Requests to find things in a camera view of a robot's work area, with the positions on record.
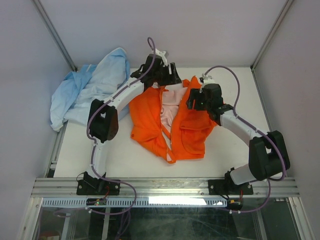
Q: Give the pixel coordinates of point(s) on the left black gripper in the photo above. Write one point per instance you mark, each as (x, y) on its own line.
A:
(171, 78)

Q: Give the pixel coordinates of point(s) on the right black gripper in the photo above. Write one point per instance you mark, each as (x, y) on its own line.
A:
(195, 93)

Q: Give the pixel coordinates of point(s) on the orange jacket pink lining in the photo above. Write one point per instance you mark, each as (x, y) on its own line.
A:
(163, 124)

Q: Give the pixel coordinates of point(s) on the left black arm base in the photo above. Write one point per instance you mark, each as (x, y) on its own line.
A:
(91, 186)

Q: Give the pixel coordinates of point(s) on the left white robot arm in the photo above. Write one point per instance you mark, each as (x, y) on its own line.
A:
(103, 121)

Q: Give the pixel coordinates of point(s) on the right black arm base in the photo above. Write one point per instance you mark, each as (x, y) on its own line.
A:
(225, 186)

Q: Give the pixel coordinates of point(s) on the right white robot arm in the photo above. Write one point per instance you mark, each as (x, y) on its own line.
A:
(267, 154)

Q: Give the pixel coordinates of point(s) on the light blue garment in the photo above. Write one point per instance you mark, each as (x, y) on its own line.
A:
(72, 100)

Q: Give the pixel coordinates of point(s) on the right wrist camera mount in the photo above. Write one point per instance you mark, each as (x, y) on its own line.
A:
(206, 80)

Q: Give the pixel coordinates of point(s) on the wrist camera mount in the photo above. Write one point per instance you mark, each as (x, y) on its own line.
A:
(159, 57)
(206, 80)

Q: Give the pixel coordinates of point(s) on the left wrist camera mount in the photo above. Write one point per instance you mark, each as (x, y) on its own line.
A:
(159, 57)

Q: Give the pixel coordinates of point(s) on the right corner aluminium post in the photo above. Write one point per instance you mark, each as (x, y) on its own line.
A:
(272, 33)

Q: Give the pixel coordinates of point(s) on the corner aluminium post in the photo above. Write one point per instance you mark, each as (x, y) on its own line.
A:
(54, 34)
(272, 33)

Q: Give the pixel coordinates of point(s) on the left corner aluminium post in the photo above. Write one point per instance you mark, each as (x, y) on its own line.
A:
(54, 34)

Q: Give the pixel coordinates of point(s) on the aluminium front rail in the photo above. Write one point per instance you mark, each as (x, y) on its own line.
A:
(59, 187)

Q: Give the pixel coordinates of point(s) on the white slotted cable duct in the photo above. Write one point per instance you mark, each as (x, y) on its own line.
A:
(139, 202)

